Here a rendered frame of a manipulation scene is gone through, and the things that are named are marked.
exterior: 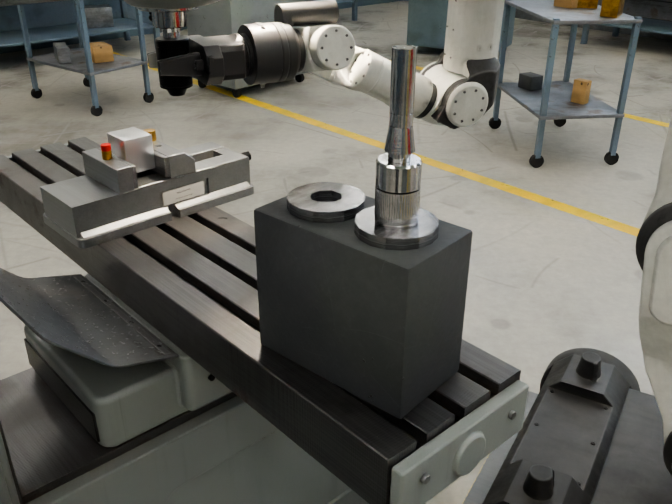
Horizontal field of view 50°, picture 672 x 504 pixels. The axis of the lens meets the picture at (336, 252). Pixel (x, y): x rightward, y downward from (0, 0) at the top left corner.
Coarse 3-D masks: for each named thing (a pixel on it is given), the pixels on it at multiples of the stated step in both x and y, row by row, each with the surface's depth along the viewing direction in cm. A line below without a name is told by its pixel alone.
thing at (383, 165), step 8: (376, 160) 73; (384, 160) 72; (416, 160) 72; (376, 168) 72; (384, 168) 71; (392, 168) 71; (400, 168) 70; (408, 168) 71; (416, 168) 71; (400, 176) 71
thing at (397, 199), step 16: (384, 176) 71; (416, 176) 72; (384, 192) 72; (400, 192) 72; (416, 192) 72; (384, 208) 73; (400, 208) 72; (416, 208) 74; (384, 224) 74; (400, 224) 73
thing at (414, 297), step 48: (336, 192) 83; (288, 240) 79; (336, 240) 74; (384, 240) 72; (432, 240) 74; (288, 288) 82; (336, 288) 76; (384, 288) 72; (432, 288) 73; (288, 336) 85; (336, 336) 79; (384, 336) 74; (432, 336) 77; (336, 384) 82; (384, 384) 77; (432, 384) 80
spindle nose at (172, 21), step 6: (156, 12) 97; (168, 12) 97; (174, 12) 97; (180, 12) 98; (186, 12) 99; (156, 18) 97; (162, 18) 97; (168, 18) 97; (174, 18) 97; (180, 18) 98; (186, 18) 99; (156, 24) 98; (162, 24) 97; (168, 24) 97; (174, 24) 98; (180, 24) 98; (186, 24) 99
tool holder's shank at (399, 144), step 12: (396, 48) 67; (408, 48) 67; (396, 60) 67; (408, 60) 67; (396, 72) 68; (408, 72) 67; (396, 84) 68; (408, 84) 68; (396, 96) 68; (408, 96) 68; (396, 108) 69; (408, 108) 69; (396, 120) 70; (408, 120) 70; (396, 132) 70; (408, 132) 70; (396, 144) 70; (408, 144) 70; (396, 156) 71; (408, 156) 72
